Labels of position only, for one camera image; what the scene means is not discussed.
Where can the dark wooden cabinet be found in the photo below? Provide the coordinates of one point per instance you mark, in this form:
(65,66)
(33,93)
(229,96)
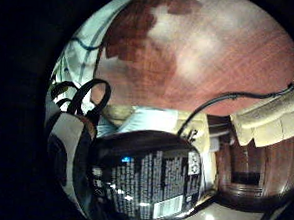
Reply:
(250,169)

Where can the black bottle with printed label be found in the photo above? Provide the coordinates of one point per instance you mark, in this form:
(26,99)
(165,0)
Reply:
(149,180)

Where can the light blue pillow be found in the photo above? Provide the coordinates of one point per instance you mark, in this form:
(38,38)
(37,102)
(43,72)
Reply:
(146,120)

